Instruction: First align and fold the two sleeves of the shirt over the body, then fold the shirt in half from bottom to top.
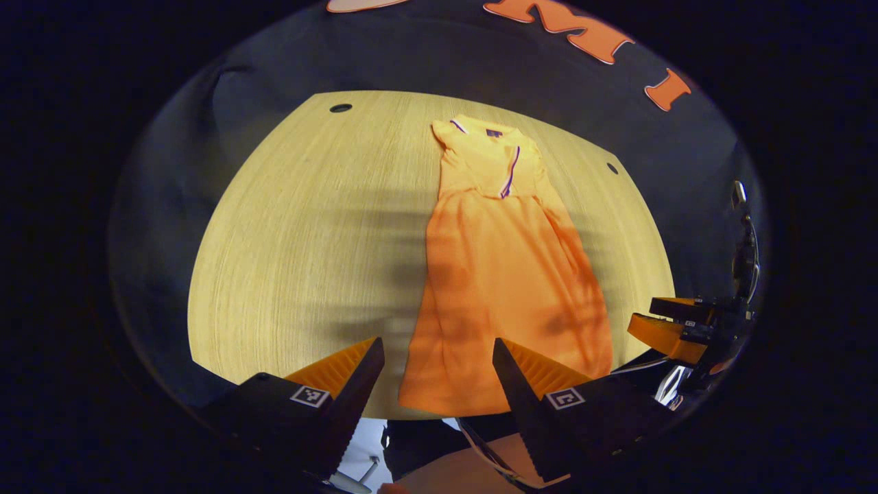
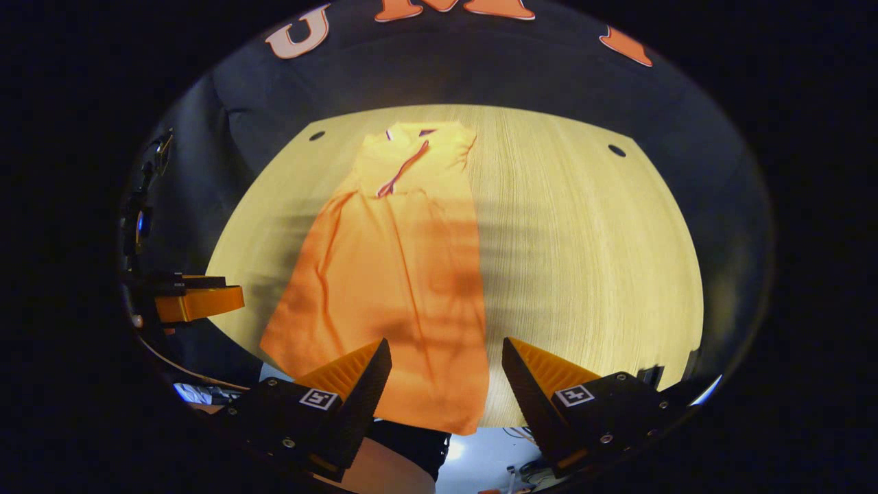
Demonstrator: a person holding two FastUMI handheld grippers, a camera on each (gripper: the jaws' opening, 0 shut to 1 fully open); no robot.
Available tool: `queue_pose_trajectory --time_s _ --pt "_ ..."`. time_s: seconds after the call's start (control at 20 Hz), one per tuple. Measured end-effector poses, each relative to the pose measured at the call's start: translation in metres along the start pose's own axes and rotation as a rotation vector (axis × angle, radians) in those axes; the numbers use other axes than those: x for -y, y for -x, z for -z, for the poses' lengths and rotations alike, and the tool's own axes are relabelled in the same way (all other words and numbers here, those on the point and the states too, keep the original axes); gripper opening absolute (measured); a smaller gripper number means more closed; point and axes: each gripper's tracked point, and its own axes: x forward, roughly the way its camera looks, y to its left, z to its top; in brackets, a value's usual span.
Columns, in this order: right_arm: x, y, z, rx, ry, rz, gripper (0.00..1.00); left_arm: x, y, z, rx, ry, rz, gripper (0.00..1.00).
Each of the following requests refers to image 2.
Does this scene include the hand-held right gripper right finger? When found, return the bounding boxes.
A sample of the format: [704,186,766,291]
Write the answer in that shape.
[501,337,693,479]

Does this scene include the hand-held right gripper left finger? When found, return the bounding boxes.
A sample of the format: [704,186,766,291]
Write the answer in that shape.
[219,338,392,481]

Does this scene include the orange T-shirt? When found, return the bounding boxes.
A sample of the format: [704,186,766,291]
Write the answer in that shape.
[259,121,490,436]

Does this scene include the person's black shorts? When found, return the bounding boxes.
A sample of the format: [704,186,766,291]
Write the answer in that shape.
[370,419,451,481]

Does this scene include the person's bare leg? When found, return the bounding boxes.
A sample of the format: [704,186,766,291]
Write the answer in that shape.
[322,438,437,494]

